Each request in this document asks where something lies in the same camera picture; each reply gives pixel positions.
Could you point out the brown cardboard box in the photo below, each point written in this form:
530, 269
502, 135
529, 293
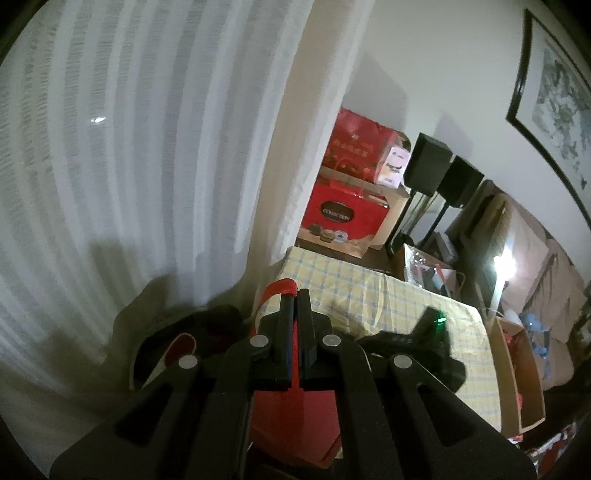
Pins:
533, 383

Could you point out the black speaker stand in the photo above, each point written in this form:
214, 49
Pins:
436, 226
404, 221

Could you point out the red patterned gift box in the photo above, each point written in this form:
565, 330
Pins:
355, 143

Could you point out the brown sofa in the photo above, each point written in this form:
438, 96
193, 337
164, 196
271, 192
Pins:
558, 295

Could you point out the white pink tissue pack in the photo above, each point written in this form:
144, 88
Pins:
395, 166

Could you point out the black speaker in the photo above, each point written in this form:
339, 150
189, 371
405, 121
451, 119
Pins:
427, 164
461, 182

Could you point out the black lamp with bright light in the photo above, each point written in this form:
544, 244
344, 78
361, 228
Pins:
502, 267

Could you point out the cardboard box of clutter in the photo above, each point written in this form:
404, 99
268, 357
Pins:
429, 272

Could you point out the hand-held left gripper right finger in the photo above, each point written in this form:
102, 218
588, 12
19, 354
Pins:
305, 350

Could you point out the yellow checked tablecloth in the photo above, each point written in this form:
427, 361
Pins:
369, 295

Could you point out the red gift bag white label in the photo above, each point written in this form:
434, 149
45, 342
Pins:
295, 415

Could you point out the large brown sofa cushion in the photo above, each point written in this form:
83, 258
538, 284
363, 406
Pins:
526, 249

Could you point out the framed ink painting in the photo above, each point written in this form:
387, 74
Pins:
563, 92

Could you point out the red chocolate gift box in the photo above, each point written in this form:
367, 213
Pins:
341, 212

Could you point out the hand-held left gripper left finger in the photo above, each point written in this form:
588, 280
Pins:
286, 350

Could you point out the large plain brown carton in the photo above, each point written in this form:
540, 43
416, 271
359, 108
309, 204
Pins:
392, 217

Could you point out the white curtain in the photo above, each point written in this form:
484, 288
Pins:
138, 138

